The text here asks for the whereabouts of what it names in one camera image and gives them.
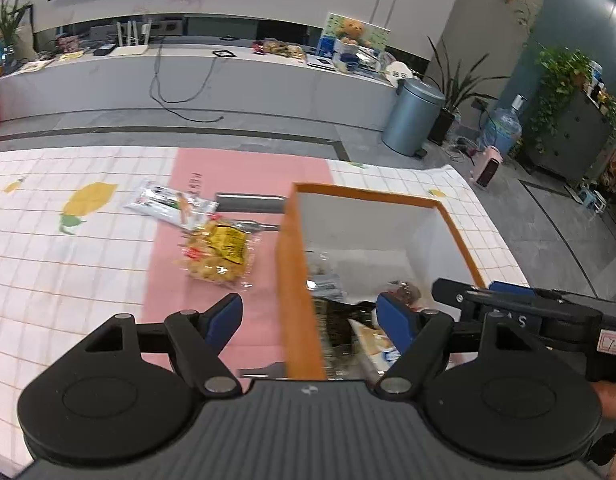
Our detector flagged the pile of snacks on console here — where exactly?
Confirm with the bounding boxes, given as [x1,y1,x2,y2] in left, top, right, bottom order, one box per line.
[252,38,307,62]

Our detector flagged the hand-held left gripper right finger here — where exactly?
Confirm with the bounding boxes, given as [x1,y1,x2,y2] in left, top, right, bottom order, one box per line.
[373,293,544,402]

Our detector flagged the blue-grey trash can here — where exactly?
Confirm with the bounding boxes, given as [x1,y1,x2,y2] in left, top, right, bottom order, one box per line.
[381,78,447,157]

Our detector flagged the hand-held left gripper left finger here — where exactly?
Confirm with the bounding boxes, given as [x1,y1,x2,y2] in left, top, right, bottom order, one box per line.
[82,292,245,397]

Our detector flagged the grey television console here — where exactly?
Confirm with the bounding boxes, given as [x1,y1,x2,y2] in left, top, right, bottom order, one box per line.
[0,11,406,133]

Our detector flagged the grey flat bar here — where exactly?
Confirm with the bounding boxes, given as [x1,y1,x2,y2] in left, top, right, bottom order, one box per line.
[237,219,282,235]
[214,192,289,214]

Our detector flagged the dark snack packet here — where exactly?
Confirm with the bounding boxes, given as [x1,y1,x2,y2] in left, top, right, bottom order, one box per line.
[313,299,379,380]

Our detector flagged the yellow snack packet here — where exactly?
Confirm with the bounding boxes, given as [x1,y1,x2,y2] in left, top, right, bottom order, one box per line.
[174,214,261,290]

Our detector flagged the black cable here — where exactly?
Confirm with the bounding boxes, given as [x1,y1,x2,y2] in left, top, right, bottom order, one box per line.
[146,40,226,124]

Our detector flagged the white box with orange rim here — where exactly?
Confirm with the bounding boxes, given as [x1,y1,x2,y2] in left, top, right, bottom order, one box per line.
[277,182,488,382]

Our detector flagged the potted plant in black pot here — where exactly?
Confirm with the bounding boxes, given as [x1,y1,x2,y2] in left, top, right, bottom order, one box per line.
[422,35,511,147]

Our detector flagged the picture board with teddy bear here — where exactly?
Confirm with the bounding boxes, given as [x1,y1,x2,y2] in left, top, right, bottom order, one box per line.
[319,12,391,63]

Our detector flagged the person's right hand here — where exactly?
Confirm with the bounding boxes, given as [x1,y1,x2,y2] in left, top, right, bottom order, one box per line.
[594,381,616,421]

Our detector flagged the ivy plant on cabinet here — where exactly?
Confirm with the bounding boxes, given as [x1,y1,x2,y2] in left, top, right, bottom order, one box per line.
[527,46,616,153]

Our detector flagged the grey cabinet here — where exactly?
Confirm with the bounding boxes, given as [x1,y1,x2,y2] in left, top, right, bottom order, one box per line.
[522,89,615,182]

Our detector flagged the blue stool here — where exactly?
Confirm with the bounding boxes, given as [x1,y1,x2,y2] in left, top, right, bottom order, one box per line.
[574,184,610,217]

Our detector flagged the white router with antennas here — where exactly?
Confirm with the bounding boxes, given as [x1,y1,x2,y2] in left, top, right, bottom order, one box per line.
[109,19,152,57]

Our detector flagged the pink heater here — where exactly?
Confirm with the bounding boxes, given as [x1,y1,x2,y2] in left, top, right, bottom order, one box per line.
[469,144,507,189]

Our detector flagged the bread packet with blue label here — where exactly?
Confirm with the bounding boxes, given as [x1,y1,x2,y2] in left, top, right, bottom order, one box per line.
[348,319,405,378]

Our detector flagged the pink mat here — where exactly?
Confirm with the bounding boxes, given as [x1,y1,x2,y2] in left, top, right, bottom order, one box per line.
[139,147,337,393]

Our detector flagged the white round object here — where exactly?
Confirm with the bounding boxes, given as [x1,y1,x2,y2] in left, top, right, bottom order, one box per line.
[387,61,415,84]

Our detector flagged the potted plant in white vase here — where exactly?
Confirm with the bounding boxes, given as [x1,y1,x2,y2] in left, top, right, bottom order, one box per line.
[0,0,41,63]

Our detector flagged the white snack packet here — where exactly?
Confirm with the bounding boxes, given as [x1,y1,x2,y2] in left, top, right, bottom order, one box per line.
[124,179,219,230]

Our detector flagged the blue water bottle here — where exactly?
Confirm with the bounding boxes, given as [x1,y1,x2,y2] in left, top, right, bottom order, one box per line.
[480,94,525,157]

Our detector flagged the brown snack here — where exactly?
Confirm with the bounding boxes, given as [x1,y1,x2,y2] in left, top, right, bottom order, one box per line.
[387,281,423,307]

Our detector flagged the clear packet with label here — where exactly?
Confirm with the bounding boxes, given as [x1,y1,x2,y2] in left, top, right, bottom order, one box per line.
[304,249,346,303]

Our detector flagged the white grid lemon mat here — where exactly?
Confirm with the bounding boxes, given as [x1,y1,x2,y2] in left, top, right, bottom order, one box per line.
[0,146,530,467]

